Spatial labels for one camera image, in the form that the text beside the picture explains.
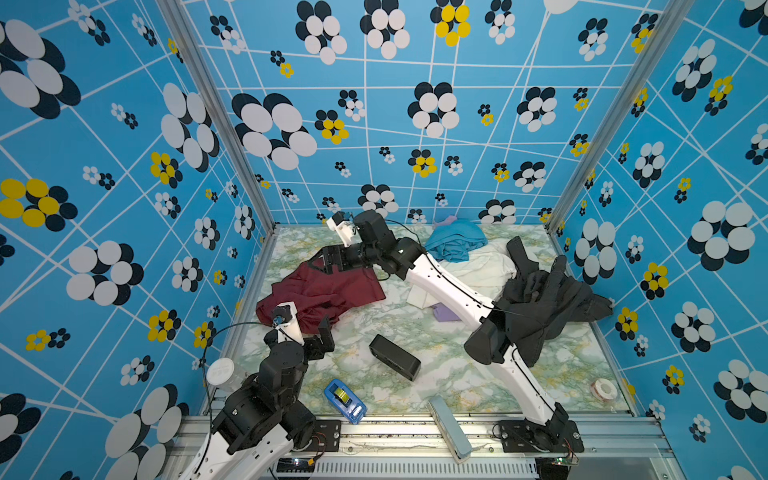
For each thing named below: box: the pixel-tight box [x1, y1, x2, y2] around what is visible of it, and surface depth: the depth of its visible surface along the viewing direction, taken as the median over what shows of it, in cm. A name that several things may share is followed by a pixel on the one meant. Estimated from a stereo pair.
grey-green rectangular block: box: [427, 395, 472, 464], surface depth 72 cm
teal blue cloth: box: [424, 219, 488, 263], surface depth 107 cm
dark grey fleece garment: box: [496, 236, 613, 367], surface depth 90 cm
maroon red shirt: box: [256, 259, 386, 333], surface depth 95 cm
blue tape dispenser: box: [324, 379, 367, 425], surface depth 77 cm
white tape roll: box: [590, 378, 618, 402], surface depth 80 cm
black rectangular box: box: [369, 334, 422, 381], surface depth 80 cm
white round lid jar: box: [206, 358, 249, 391], surface depth 70 cm
